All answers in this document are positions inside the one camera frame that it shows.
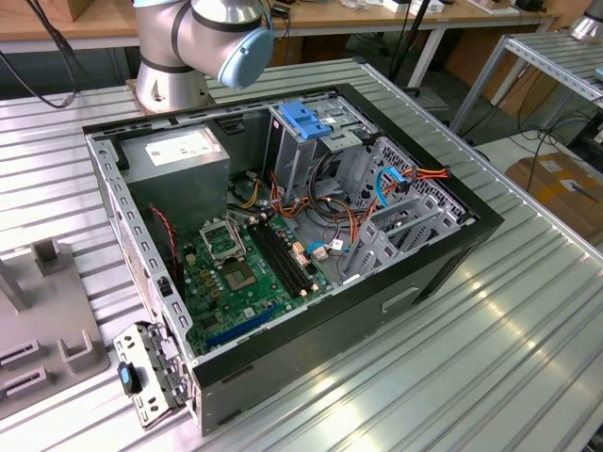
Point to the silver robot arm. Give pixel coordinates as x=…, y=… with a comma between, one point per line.
x=165, y=80

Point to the metal disk bay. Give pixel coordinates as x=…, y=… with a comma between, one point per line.
x=372, y=254

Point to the black RAM slot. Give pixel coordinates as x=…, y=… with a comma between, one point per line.
x=291, y=253
x=285, y=255
x=280, y=259
x=274, y=261

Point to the metal drive cage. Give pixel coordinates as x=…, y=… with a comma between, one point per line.
x=292, y=160

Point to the green motherboard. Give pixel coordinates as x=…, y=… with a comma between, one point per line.
x=256, y=301

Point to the blue drive bay latch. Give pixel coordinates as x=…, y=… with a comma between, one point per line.
x=301, y=120

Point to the black open PC case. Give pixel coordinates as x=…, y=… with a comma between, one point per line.
x=330, y=339

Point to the blue expansion slot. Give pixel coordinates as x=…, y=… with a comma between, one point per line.
x=241, y=326

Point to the grey power supply unit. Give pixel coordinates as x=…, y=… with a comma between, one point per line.
x=179, y=188

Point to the black case fan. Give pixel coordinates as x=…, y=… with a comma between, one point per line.
x=162, y=254

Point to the black stand pole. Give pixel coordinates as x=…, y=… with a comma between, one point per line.
x=410, y=37

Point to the black clip with blue button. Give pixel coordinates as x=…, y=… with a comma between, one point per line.
x=125, y=376

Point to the large brown cardboard box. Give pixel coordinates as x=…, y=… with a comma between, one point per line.
x=471, y=61

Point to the cardboard box with labels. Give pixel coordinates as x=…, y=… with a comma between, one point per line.
x=556, y=188

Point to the grey parts rack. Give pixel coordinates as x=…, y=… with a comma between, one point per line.
x=52, y=301

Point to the wooden box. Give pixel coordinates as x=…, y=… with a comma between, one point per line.
x=82, y=9

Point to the metal hinged slot bracket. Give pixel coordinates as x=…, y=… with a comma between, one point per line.
x=141, y=348

